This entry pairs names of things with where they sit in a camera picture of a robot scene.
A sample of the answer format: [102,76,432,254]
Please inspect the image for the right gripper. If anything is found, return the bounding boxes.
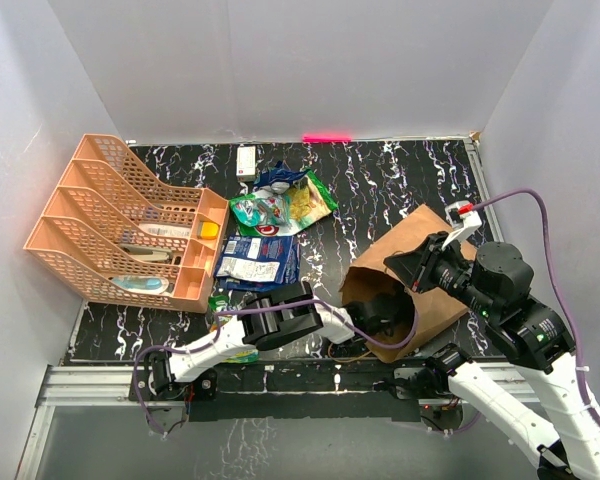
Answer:
[382,230,496,318]

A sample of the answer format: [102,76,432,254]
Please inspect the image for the brown paper bag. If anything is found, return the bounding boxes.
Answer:
[340,205,469,363]

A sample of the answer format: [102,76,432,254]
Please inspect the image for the navy Kettle chips bag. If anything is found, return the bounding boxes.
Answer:
[218,239,301,294]

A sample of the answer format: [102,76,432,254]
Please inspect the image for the teal snack packet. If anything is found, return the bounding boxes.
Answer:
[232,196,291,227]

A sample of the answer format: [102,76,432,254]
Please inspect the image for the green chips bag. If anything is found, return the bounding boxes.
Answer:
[229,170,338,237]

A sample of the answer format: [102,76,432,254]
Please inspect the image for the blue cookie bag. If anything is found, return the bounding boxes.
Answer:
[213,234,295,291]

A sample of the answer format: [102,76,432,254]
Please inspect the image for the dark blue snack bag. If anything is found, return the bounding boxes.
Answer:
[254,161,308,194]

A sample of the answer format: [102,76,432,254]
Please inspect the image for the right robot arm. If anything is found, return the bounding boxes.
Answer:
[384,232,600,479]

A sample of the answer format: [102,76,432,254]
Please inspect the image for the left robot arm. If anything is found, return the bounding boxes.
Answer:
[144,282,414,399]

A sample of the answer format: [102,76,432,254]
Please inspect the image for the red light strip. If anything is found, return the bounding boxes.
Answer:
[302,132,352,144]

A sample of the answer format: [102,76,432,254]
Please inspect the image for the small white box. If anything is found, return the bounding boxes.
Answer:
[236,145,257,182]

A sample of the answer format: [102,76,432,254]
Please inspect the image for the yellow sticky note block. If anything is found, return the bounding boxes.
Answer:
[197,221,220,241]

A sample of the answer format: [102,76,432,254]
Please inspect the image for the white tube in organizer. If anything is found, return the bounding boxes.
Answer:
[139,223,191,239]

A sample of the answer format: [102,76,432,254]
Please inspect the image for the clear pouch in organizer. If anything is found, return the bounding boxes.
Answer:
[110,275,170,295]

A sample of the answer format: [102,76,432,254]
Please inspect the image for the stapler in organizer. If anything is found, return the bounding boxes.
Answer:
[119,244,173,263]

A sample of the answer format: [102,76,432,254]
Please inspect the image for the orange plastic desk organizer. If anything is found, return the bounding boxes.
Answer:
[24,134,229,313]

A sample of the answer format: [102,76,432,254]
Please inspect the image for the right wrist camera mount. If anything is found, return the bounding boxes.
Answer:
[442,200,482,250]

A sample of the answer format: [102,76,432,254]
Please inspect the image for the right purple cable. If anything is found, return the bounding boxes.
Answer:
[472,188,600,446]

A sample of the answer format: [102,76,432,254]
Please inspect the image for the black front mounting rail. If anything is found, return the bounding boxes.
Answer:
[189,358,424,423]

